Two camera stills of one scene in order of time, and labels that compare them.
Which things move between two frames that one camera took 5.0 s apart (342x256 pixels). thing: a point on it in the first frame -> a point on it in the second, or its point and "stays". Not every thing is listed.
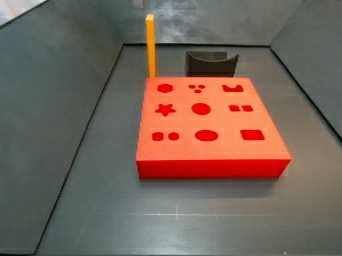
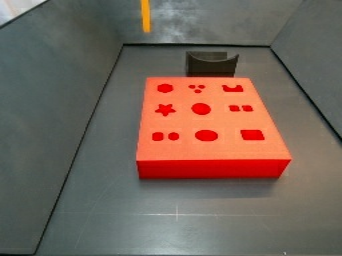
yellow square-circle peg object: (149, 23) -> (145, 15)
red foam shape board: (204, 129) stays
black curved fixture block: (210, 64) stays
